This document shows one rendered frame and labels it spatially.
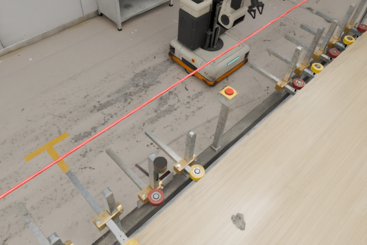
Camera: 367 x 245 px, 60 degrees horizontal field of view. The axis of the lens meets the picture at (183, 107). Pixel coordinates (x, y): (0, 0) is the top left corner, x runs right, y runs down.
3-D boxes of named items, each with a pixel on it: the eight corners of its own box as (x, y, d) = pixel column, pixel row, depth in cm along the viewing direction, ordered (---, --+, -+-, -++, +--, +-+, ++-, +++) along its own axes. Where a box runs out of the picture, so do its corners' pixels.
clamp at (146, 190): (137, 197, 163) (137, 193, 159) (157, 181, 170) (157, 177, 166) (144, 205, 161) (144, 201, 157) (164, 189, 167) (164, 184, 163)
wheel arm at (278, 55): (265, 51, 252) (266, 47, 249) (267, 49, 254) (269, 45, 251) (313, 80, 233) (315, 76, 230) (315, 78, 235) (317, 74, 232)
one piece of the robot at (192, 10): (175, 49, 344) (178, -24, 280) (208, 30, 370) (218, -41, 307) (196, 65, 329) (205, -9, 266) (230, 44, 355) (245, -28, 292)
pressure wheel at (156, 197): (145, 204, 163) (144, 195, 155) (157, 195, 167) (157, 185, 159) (155, 215, 160) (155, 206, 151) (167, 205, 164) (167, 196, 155)
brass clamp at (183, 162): (172, 169, 176) (172, 164, 172) (189, 155, 183) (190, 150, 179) (179, 176, 173) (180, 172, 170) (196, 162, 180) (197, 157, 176)
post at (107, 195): (113, 232, 164) (100, 190, 128) (119, 227, 166) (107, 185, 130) (117, 237, 163) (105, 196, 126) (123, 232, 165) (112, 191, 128)
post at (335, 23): (309, 68, 265) (333, 19, 228) (311, 66, 267) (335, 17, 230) (313, 70, 263) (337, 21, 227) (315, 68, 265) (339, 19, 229)
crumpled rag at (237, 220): (229, 214, 152) (229, 211, 150) (242, 211, 153) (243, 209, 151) (234, 232, 146) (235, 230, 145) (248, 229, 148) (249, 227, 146)
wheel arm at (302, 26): (299, 28, 277) (300, 24, 274) (300, 27, 279) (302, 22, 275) (344, 52, 258) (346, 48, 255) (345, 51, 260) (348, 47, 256)
